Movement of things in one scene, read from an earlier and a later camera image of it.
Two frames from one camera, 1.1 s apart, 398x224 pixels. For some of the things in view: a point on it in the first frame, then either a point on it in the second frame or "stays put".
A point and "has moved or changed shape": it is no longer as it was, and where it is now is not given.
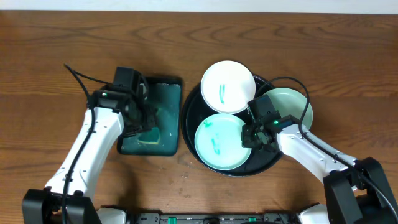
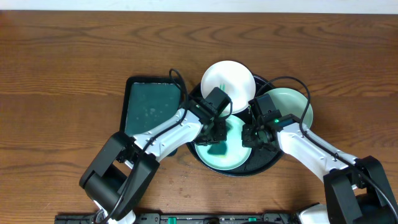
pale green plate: (293, 102) stays put
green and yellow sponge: (152, 137) has moved or changed shape
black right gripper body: (250, 137) stays put
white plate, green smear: (227, 86) stays put
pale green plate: (218, 142) stays put
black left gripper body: (144, 121) to (216, 134)
